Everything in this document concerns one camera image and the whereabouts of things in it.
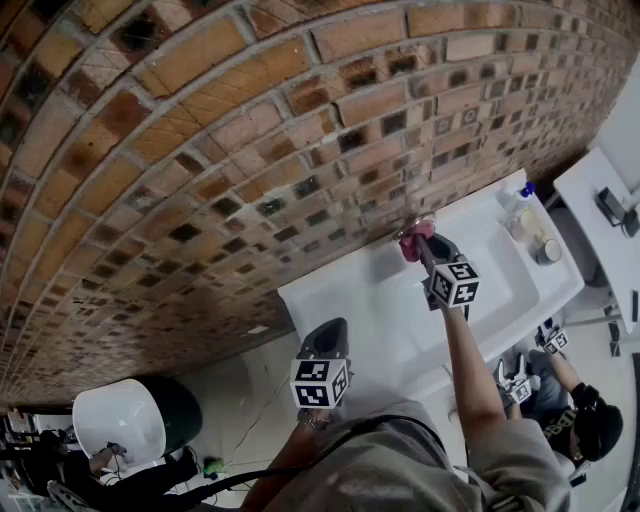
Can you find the black device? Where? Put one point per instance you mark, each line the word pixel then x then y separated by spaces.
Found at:
pixel 610 202

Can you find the white desk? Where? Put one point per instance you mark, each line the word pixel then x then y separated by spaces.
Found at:
pixel 580 185

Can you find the person's grey sweatshirt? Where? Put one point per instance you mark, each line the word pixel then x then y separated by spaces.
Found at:
pixel 400 465

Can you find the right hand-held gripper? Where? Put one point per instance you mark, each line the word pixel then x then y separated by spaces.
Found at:
pixel 455 282

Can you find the black pedestal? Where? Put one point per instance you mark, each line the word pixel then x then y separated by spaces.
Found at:
pixel 177 415

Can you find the cluttered shelf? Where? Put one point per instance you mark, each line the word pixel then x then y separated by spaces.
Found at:
pixel 30 425

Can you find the person's left forearm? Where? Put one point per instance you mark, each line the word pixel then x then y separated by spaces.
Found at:
pixel 290 450

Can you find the pink cloth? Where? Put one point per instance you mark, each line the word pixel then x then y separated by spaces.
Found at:
pixel 411 245

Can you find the white round basin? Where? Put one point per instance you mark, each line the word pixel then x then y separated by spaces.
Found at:
pixel 117 420

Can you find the cream jar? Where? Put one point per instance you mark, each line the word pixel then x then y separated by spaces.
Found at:
pixel 526 222

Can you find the person's right forearm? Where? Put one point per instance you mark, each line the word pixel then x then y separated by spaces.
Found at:
pixel 472 370

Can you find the green object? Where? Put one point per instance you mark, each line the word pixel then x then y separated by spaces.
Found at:
pixel 214 466

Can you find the grey tin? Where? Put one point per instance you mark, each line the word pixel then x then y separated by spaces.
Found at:
pixel 547 251

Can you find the white perforated plastic panel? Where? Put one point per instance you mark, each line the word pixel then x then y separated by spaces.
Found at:
pixel 65 497

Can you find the white sink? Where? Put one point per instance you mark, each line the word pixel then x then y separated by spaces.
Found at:
pixel 380 310

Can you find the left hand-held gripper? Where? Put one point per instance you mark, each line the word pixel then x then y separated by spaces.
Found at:
pixel 320 382

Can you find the clear bottle with blue cap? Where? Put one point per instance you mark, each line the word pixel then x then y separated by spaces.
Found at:
pixel 512 197

